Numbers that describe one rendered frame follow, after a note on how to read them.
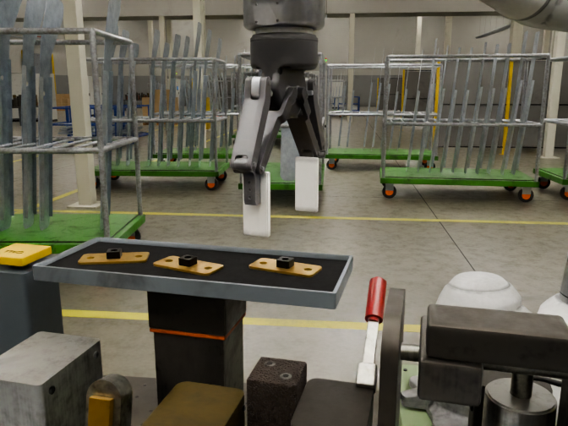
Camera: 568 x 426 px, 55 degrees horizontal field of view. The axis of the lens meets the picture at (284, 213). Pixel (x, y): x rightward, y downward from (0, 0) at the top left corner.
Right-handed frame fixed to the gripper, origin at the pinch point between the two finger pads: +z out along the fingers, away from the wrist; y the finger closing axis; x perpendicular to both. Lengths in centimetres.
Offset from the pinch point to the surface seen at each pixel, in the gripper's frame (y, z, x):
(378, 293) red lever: -0.3, 8.3, 11.7
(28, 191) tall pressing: -241, 64, -337
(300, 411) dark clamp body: 15.2, 14.9, 9.0
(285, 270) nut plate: 1.2, 6.6, 0.7
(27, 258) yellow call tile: 9.6, 7.3, -32.5
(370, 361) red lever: 6.1, 13.3, 12.9
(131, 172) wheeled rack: -527, 96, -483
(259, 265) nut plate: 1.1, 6.6, -2.8
